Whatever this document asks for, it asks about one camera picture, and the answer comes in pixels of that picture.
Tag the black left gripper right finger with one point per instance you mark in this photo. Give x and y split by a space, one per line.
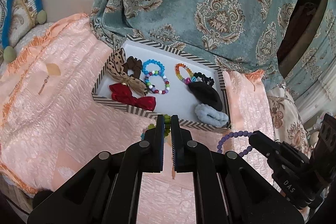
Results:
227 189

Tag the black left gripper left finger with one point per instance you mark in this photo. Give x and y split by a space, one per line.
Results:
107 188

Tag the red satin hair bow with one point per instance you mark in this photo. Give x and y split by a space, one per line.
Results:
122 93

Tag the leopard print hair bow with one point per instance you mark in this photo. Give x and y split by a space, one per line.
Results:
114 68

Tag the striped white jewelry box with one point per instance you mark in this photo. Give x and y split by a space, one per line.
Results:
178 100

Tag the floral cream bedsheet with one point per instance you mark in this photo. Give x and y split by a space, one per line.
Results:
287 123

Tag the light blue fluffy scrunchie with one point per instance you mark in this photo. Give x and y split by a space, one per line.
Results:
208 115

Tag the pink quilted bedspread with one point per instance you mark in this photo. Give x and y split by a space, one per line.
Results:
51 126

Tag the black velvet hair clip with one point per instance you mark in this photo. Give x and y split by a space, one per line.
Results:
206 94

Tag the black scrunchie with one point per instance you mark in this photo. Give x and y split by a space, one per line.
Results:
207 80

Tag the teal damask blanket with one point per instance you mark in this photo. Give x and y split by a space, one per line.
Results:
237 35

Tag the ornate cream pillow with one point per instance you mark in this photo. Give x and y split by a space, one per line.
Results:
23 18

